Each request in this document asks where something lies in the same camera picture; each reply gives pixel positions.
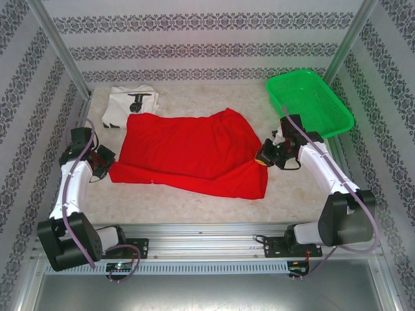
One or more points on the red t-shirt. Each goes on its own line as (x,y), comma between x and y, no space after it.
(188,149)

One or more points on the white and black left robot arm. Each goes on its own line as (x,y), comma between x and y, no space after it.
(74,188)

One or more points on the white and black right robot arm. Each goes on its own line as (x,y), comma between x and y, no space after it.
(324,168)

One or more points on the folded white t-shirt black print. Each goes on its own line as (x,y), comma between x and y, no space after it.
(116,107)

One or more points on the green plastic mesh basket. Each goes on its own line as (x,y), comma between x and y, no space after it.
(308,97)

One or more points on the small circuit board green light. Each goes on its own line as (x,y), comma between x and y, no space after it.
(120,266)

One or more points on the small dark circuit board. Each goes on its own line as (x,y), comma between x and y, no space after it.
(298,270)

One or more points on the grey metal shelf panel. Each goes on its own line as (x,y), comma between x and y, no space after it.
(207,291)

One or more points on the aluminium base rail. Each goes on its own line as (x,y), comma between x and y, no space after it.
(207,243)

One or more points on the aluminium frame post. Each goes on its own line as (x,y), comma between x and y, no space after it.
(350,39)
(61,45)

